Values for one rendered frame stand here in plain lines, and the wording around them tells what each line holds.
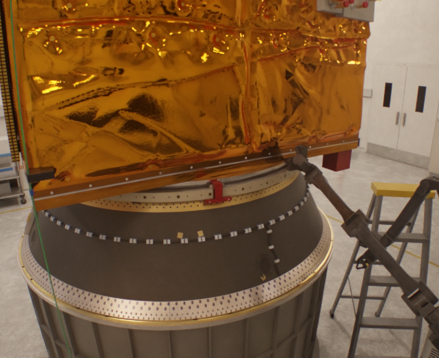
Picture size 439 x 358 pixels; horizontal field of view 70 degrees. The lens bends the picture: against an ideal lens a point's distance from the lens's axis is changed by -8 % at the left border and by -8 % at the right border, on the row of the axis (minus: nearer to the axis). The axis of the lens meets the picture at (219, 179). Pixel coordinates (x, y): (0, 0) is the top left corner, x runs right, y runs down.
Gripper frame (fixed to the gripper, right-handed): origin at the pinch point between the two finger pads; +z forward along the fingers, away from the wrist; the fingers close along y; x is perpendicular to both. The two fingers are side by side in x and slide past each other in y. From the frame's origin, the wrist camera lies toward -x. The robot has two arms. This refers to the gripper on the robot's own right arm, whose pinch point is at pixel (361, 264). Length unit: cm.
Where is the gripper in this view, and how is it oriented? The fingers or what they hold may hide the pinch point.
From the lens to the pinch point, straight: 209.1
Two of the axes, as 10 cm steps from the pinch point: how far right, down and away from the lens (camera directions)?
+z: -3.0, 6.9, 6.6
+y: -7.9, 2.0, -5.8
